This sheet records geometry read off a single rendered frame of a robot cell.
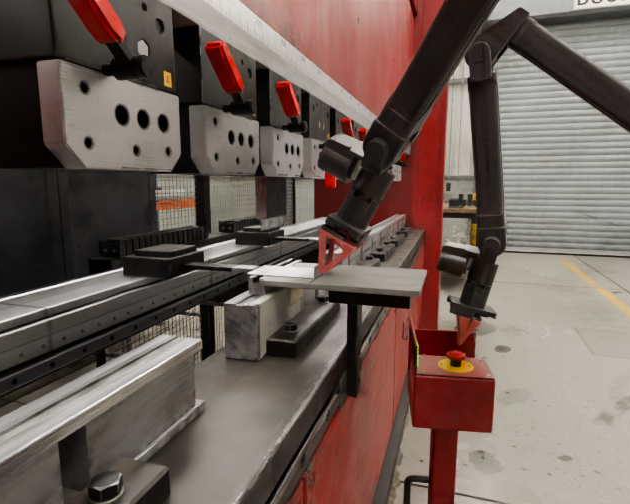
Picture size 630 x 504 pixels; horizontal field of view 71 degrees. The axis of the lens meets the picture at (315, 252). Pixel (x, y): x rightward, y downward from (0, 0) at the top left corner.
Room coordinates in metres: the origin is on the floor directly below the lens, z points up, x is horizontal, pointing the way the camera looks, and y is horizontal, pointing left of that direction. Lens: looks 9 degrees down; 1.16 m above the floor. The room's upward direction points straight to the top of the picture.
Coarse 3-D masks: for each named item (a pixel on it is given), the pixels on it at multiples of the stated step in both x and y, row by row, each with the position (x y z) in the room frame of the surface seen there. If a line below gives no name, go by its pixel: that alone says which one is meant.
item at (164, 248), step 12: (144, 252) 0.85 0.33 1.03; (156, 252) 0.84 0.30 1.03; (168, 252) 0.83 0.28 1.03; (180, 252) 0.87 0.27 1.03; (192, 252) 0.90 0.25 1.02; (132, 264) 0.84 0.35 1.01; (144, 264) 0.84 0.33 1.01; (156, 264) 0.83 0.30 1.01; (168, 264) 0.82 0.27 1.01; (180, 264) 0.85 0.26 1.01; (192, 264) 0.86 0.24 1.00; (204, 264) 0.86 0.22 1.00; (216, 264) 0.86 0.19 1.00; (228, 264) 0.86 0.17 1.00; (144, 276) 0.84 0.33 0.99; (156, 276) 0.83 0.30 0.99; (168, 276) 0.82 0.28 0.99
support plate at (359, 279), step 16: (336, 272) 0.81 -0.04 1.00; (352, 272) 0.81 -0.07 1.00; (368, 272) 0.81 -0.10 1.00; (384, 272) 0.81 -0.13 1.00; (400, 272) 0.81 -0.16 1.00; (416, 272) 0.81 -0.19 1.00; (304, 288) 0.72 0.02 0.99; (320, 288) 0.71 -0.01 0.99; (336, 288) 0.70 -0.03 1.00; (352, 288) 0.69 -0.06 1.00; (368, 288) 0.69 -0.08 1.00; (384, 288) 0.68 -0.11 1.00; (400, 288) 0.68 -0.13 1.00; (416, 288) 0.68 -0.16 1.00
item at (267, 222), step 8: (264, 176) 0.78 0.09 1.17; (256, 184) 0.79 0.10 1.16; (264, 184) 0.78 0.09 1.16; (272, 184) 0.81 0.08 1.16; (280, 184) 0.85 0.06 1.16; (256, 192) 0.79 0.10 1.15; (264, 192) 0.78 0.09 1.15; (272, 192) 0.81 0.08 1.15; (280, 192) 0.85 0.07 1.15; (256, 200) 0.79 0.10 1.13; (264, 200) 0.78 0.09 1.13; (272, 200) 0.81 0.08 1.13; (280, 200) 0.85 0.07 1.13; (256, 208) 0.79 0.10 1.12; (264, 208) 0.78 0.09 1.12; (272, 208) 0.81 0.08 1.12; (280, 208) 0.84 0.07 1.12; (256, 216) 0.79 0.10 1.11; (264, 216) 0.78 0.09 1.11; (272, 216) 0.81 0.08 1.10; (280, 216) 0.85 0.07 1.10; (264, 224) 0.79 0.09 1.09; (272, 224) 0.83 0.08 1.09; (280, 224) 0.87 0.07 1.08
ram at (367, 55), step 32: (160, 0) 0.47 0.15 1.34; (192, 0) 0.52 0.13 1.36; (256, 0) 0.69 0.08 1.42; (288, 0) 0.81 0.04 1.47; (320, 0) 0.99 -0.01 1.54; (352, 0) 1.27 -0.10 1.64; (384, 0) 1.78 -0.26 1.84; (224, 32) 0.59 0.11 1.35; (288, 32) 0.81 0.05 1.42; (320, 32) 0.99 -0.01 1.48; (352, 32) 1.28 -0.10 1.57; (384, 32) 1.79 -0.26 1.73; (256, 64) 0.70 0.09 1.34; (288, 64) 0.81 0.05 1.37; (320, 64) 0.99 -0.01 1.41; (352, 64) 1.28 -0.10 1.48; (384, 64) 1.81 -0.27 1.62; (320, 96) 0.99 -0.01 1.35; (384, 96) 1.83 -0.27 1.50
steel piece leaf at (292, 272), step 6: (324, 264) 0.80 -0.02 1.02; (270, 270) 0.82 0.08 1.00; (276, 270) 0.82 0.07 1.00; (282, 270) 0.82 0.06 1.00; (288, 270) 0.82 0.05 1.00; (294, 270) 0.82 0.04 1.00; (300, 270) 0.82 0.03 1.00; (306, 270) 0.82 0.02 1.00; (312, 270) 0.82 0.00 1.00; (276, 276) 0.77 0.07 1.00; (282, 276) 0.77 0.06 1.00; (288, 276) 0.76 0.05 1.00; (294, 276) 0.76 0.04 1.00; (300, 276) 0.76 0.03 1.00; (306, 276) 0.76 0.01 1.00; (312, 276) 0.76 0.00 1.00; (318, 276) 0.77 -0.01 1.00
